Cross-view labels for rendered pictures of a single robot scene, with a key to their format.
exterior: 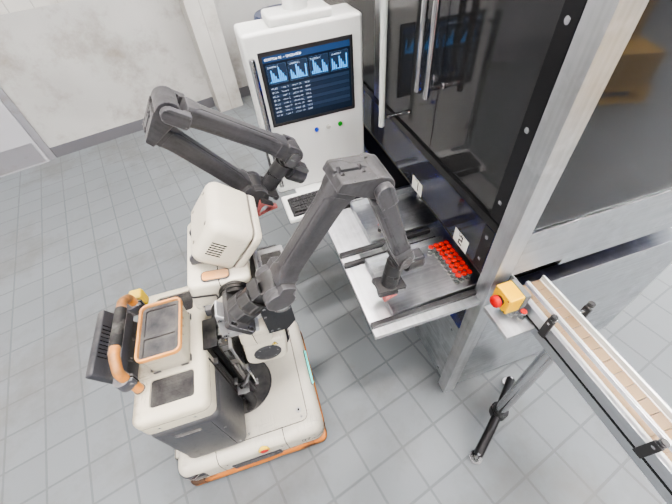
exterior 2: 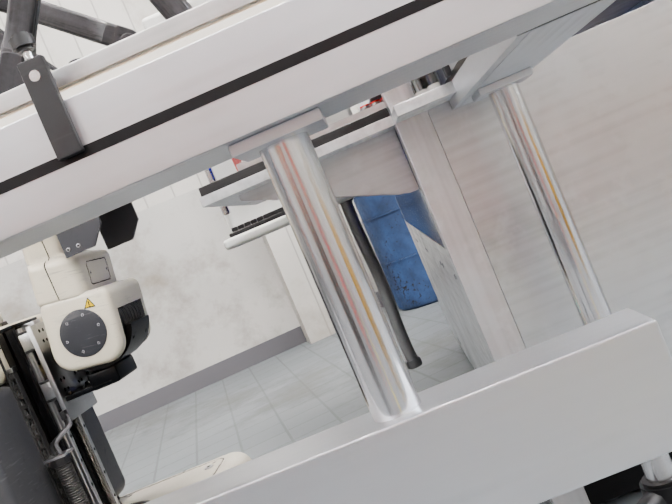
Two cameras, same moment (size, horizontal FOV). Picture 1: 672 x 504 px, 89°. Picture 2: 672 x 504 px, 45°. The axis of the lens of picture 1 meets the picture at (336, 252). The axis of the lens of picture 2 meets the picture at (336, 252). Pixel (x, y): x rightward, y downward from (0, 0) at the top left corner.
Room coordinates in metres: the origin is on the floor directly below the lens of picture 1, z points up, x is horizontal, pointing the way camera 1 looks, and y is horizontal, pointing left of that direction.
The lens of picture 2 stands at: (-0.90, -0.74, 0.75)
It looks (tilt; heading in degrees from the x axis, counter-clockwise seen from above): 2 degrees down; 17
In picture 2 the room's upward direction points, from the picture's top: 23 degrees counter-clockwise
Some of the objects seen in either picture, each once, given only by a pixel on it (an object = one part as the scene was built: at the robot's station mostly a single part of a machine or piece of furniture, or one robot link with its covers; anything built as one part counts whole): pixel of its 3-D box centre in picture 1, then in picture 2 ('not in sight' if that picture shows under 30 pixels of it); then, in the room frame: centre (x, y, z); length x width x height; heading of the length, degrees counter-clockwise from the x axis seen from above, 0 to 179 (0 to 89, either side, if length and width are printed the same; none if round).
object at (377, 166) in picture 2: not in sight; (328, 192); (0.69, -0.30, 0.80); 0.34 x 0.03 x 0.13; 103
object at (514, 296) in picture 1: (509, 296); not in sight; (0.57, -0.53, 1.00); 0.08 x 0.07 x 0.07; 103
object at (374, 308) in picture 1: (397, 248); (326, 162); (0.93, -0.25, 0.87); 0.70 x 0.48 x 0.02; 13
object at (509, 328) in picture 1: (512, 316); (430, 99); (0.56, -0.58, 0.87); 0.14 x 0.13 x 0.02; 103
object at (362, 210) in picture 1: (395, 213); not in sight; (1.11, -0.29, 0.90); 0.34 x 0.26 x 0.04; 103
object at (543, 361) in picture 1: (521, 385); (589, 299); (0.46, -0.70, 0.46); 0.09 x 0.09 x 0.77; 13
